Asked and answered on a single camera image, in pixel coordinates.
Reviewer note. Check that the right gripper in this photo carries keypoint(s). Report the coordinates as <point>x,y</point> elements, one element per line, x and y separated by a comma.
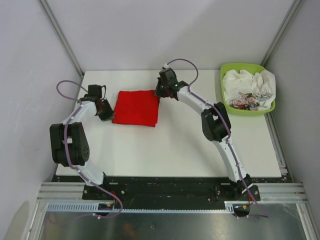
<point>158,92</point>

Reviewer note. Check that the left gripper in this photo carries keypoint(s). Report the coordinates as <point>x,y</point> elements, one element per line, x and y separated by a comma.
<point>109,114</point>

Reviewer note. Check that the bright red kungfu t-shirt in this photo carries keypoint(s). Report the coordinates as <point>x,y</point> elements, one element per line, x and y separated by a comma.
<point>133,108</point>

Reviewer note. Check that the dark red shirt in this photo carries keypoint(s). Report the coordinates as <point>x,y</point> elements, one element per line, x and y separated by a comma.
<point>155,109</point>

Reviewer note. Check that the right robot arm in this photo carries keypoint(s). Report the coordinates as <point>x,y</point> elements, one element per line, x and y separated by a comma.
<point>215,123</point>

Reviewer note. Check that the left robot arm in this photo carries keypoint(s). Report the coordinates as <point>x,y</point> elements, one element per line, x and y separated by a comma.
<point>68,141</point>

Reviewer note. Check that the white printed t-shirt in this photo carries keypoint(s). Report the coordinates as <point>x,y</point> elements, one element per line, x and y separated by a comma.
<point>250,92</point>

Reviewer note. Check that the green plastic basket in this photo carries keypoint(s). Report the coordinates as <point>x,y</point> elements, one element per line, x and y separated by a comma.
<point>252,68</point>

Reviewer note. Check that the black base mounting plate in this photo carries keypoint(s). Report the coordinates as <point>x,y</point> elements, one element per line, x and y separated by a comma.
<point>175,193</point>

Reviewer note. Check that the white cable duct rail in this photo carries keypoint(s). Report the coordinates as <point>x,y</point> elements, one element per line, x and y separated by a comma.
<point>95,207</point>

